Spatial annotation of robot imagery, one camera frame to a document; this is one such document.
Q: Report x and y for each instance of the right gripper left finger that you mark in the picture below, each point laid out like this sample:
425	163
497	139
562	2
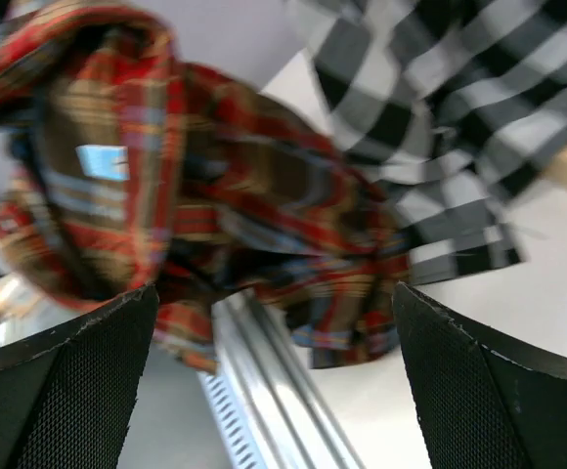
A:
67	393

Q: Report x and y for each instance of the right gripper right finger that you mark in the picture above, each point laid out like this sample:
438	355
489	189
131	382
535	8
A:
483	399

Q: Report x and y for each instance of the red brown plaid shirt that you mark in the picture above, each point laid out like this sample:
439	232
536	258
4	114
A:
133	167

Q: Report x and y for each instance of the black white checkered shirt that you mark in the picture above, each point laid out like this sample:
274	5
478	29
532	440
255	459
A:
452	107

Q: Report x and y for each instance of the slotted grey cable duct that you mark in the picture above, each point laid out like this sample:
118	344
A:
231	422

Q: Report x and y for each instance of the aluminium mounting rail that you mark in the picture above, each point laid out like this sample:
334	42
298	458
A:
288	418

